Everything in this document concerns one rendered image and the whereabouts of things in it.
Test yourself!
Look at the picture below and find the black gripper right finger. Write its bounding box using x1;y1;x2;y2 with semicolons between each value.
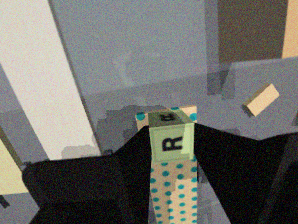
193;122;298;224

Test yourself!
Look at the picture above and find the pale green letter cube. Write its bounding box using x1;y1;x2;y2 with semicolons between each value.
148;109;194;165

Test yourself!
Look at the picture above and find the tan rectangular block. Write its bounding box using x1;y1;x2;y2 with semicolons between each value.
242;82;280;117

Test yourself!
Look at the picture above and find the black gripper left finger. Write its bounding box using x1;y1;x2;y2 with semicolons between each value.
21;125;152;224

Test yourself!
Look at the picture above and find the white flat strip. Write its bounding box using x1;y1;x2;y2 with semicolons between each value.
23;96;104;160

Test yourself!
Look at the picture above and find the pale yellow flat strip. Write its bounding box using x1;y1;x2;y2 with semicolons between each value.
0;126;28;195

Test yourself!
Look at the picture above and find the beige strip with teal polka dots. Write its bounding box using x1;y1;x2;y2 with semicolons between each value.
135;105;197;224

